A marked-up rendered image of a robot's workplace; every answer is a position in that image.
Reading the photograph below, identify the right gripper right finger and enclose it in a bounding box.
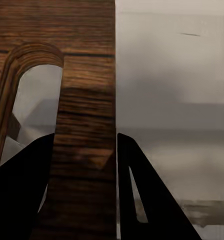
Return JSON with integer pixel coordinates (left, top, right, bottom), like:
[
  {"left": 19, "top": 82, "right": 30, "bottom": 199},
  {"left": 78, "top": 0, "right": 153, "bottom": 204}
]
[{"left": 117, "top": 133, "right": 202, "bottom": 240}]

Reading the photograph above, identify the cutting board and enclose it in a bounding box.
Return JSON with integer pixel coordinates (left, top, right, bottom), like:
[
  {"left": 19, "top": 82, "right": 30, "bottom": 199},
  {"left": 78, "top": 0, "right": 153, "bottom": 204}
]
[{"left": 0, "top": 0, "right": 117, "bottom": 240}]

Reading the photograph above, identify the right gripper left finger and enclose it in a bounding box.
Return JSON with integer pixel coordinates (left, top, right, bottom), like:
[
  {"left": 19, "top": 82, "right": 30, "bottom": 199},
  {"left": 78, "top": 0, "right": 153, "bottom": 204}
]
[{"left": 0, "top": 133, "right": 55, "bottom": 240}]

